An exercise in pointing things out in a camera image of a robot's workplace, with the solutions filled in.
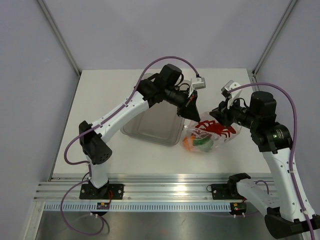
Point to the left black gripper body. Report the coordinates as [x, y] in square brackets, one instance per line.
[175, 97]

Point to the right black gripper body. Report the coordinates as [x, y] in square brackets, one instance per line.
[237, 113]

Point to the red toy lobster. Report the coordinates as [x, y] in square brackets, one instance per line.
[213, 126]

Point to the clear zip top bag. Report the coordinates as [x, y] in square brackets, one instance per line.
[190, 130]

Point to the orange fruit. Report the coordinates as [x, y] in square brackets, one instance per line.
[188, 143]

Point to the green bell pepper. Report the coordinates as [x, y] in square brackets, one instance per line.
[203, 144]

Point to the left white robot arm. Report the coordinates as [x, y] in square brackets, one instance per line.
[148, 92]

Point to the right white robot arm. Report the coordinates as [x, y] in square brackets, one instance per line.
[290, 214]

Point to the clear grey plastic container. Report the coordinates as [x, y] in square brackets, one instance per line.
[160, 124]

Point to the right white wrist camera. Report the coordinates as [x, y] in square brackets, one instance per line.
[231, 91]

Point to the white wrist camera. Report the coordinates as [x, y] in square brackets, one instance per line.
[196, 83]
[231, 91]

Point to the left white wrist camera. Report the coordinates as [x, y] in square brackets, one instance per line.
[196, 83]

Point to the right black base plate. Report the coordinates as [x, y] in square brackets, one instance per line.
[220, 191]

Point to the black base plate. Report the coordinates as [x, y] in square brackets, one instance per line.
[220, 191]
[109, 191]

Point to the right aluminium frame post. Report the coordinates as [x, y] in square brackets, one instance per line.
[284, 19]

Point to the aluminium frame post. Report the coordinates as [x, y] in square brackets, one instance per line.
[59, 37]
[284, 19]

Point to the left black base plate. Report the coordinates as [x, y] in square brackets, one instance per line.
[109, 191]

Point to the left aluminium frame post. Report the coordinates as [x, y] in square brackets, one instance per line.
[59, 37]

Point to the aluminium mounting rail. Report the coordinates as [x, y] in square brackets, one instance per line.
[138, 188]

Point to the white slotted cable duct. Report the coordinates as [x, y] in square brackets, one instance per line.
[213, 207]

